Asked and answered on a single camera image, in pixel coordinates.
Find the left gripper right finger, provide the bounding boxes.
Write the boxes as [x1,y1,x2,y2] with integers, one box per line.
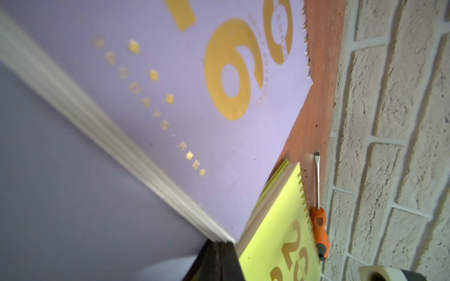
[220,242,245,281]

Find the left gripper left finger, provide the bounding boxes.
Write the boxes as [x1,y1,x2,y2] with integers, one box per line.
[183,240,221,281]

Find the green calendar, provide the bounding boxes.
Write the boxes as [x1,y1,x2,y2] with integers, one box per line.
[235,160,321,281]

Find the purple calendar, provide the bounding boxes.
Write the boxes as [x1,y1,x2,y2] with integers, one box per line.
[1,1,312,281]

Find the orange handled screwdriver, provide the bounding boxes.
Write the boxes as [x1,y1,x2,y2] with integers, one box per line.
[310,151,330,261]

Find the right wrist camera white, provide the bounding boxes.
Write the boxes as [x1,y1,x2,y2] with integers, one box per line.
[359,266,427,281]

